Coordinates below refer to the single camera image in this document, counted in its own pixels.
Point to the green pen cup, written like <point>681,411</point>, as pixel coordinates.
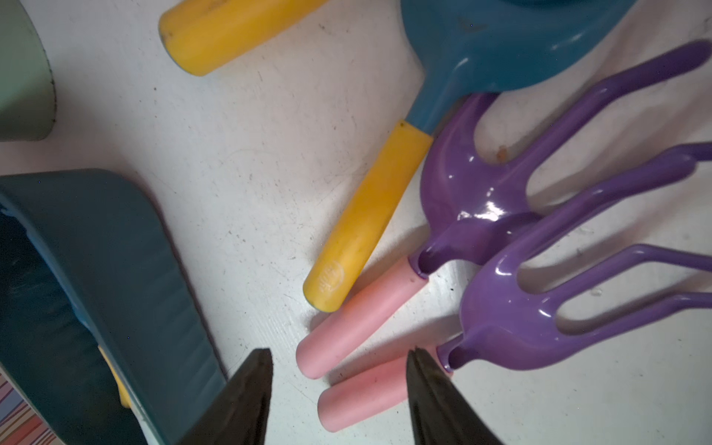
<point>28,94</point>

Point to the teal storage box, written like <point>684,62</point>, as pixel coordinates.
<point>86,262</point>

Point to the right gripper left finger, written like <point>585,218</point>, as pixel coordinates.
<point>239,415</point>

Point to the blue rake yellow handle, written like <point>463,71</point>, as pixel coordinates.
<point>123,392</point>

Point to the purple rake pink handle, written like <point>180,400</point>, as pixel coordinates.
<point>505,325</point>
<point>474,209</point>

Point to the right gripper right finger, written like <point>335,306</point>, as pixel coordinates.
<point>440,415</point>

